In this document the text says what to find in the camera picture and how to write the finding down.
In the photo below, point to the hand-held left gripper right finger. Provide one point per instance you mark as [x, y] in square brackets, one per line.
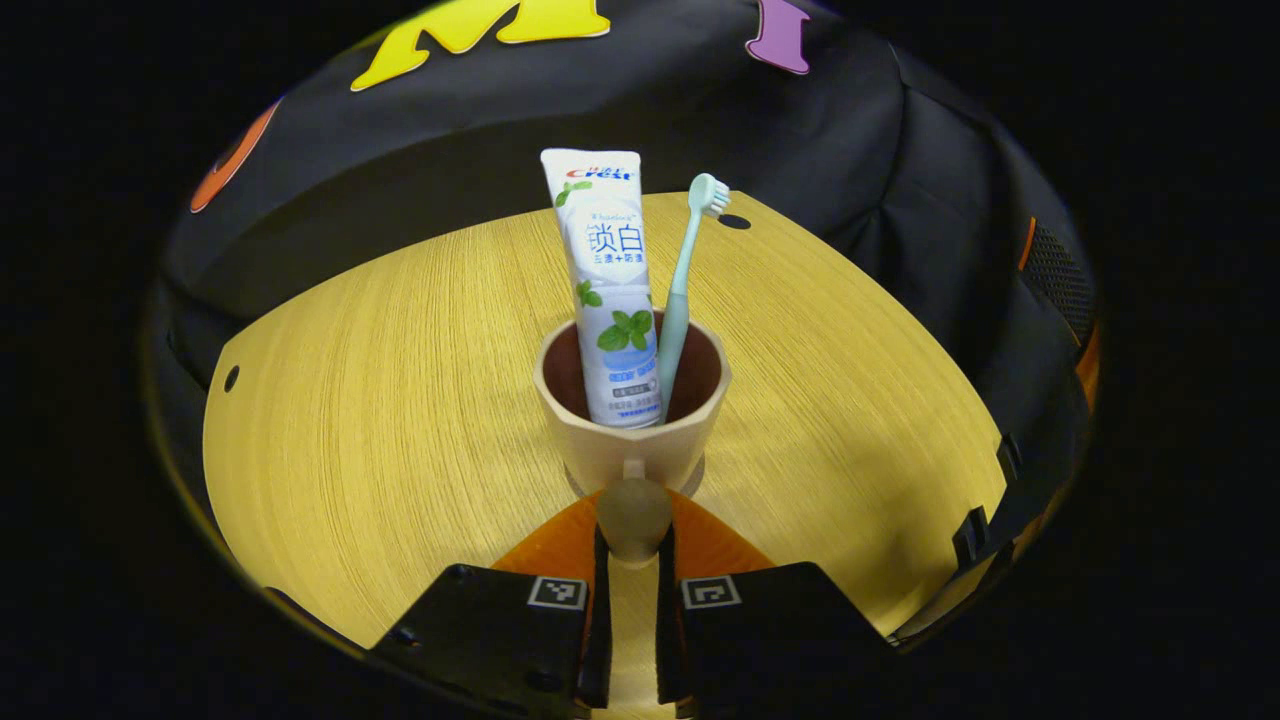
[668, 640]

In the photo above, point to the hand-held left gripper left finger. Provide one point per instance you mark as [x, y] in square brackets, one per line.
[598, 640]

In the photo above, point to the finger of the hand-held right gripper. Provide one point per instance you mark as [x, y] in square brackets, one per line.
[1010, 520]
[1060, 285]

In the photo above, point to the light green toothbrush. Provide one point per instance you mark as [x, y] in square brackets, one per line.
[676, 320]

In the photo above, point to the white toothpaste tube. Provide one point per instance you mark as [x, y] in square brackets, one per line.
[605, 260]

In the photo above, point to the wooden desktop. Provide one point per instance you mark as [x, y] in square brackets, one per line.
[350, 430]

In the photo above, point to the black backdrop cloth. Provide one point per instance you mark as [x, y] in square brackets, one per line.
[700, 110]

